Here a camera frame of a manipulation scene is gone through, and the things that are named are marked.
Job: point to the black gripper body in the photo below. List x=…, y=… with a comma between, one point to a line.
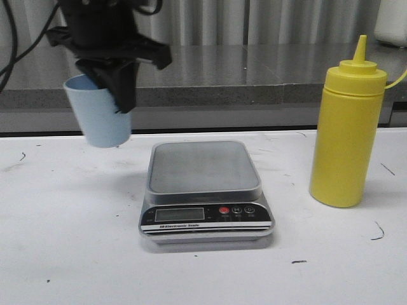
x=105, y=30

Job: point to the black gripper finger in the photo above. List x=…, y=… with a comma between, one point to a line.
x=118, y=76

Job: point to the light blue plastic cup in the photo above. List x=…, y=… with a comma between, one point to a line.
x=101, y=122

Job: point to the yellow squeeze bottle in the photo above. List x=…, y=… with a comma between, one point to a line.
x=351, y=104

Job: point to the silver electronic kitchen scale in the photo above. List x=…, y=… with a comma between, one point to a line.
x=204, y=196

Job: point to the white container in background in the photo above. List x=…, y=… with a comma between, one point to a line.
x=390, y=27

